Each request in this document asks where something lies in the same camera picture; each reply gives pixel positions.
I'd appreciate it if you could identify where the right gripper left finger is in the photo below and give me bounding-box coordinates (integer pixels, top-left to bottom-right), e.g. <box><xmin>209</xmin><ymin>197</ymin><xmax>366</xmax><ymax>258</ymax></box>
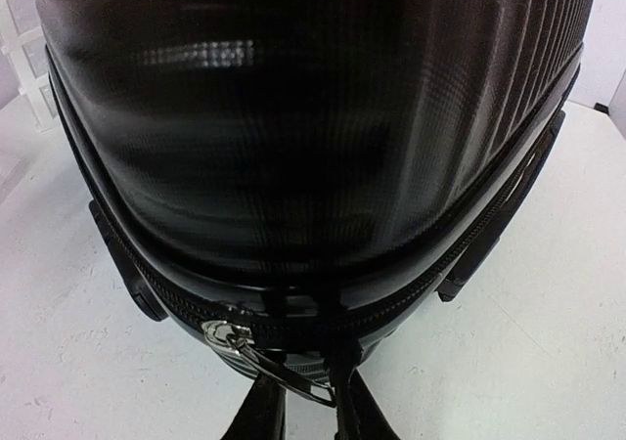
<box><xmin>221</xmin><ymin>375</ymin><xmax>286</xmax><ymax>440</ymax></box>

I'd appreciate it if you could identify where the white plastic drawer organizer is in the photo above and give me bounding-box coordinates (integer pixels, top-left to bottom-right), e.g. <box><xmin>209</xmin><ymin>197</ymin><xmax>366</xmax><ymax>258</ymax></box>
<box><xmin>1</xmin><ymin>0</ymin><xmax>58</xmax><ymax>132</ymax></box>

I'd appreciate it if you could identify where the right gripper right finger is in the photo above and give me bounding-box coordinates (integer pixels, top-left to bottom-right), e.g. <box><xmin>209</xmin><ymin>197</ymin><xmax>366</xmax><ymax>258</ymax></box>
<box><xmin>335</xmin><ymin>336</ymin><xmax>401</xmax><ymax>440</ymax></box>

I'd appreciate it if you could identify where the black ribbed hard-shell suitcase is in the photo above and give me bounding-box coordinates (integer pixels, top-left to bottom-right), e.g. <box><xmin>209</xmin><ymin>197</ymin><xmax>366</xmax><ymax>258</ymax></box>
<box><xmin>35</xmin><ymin>0</ymin><xmax>593</xmax><ymax>406</ymax></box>

